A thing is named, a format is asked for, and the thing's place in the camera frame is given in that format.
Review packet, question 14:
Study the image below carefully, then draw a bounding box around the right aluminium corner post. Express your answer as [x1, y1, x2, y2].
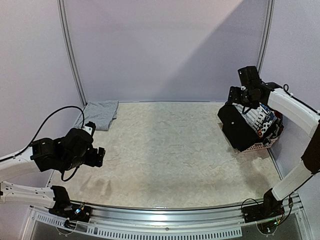
[253, 0, 276, 73]

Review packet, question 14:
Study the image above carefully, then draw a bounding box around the aluminium corner post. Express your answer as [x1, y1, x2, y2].
[57, 0, 88, 107]
[253, 0, 276, 73]

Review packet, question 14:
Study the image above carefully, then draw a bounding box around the colourful patterned garment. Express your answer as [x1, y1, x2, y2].
[257, 103, 284, 140]

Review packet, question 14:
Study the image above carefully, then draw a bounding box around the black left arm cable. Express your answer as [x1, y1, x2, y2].
[9, 105, 87, 182]

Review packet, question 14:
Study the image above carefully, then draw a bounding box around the grey tank top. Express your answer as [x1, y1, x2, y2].
[84, 100, 119, 131]

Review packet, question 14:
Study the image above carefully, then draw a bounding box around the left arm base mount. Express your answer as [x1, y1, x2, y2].
[48, 203, 93, 223]

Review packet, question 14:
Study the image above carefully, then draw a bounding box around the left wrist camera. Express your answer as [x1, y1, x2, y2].
[82, 121, 96, 137]

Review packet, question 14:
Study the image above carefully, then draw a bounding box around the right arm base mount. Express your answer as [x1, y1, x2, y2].
[241, 204, 285, 223]

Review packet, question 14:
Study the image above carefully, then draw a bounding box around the white striped garment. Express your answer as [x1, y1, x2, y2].
[233, 103, 262, 133]

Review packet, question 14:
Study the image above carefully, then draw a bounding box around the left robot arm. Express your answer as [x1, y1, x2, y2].
[0, 127, 106, 217]

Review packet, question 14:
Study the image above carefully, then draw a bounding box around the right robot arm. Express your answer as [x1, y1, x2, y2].
[218, 80, 320, 218]

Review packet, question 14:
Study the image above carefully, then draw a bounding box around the pink perforated laundry basket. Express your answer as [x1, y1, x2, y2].
[238, 124, 284, 153]

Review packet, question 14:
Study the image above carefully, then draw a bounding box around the black shirt with buttons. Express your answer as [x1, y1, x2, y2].
[217, 104, 260, 151]

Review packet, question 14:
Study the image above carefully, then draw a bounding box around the aluminium front rail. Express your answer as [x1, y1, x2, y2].
[27, 192, 308, 240]

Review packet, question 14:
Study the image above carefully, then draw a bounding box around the left aluminium corner post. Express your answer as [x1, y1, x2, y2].
[57, 0, 88, 107]

